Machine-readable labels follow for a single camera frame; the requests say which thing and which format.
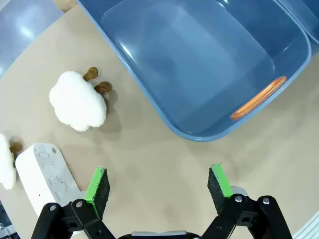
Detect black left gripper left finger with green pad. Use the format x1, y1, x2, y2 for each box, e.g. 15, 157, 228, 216
31, 166, 118, 239

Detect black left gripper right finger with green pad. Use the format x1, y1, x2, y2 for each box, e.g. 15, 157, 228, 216
199, 163, 294, 239

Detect white digital clock grey face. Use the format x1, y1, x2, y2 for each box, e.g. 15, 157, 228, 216
14, 142, 86, 218

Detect white plush sheep brown feet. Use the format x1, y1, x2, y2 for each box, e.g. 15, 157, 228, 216
0, 133, 22, 190
49, 66, 113, 132

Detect person's right hand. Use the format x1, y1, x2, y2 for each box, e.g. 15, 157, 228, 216
53, 0, 77, 12

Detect white aluminium rail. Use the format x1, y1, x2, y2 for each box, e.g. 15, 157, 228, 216
293, 214, 319, 239

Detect blue plastic basket orange handles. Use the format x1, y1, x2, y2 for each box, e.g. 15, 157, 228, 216
75, 0, 313, 143
276, 0, 319, 55

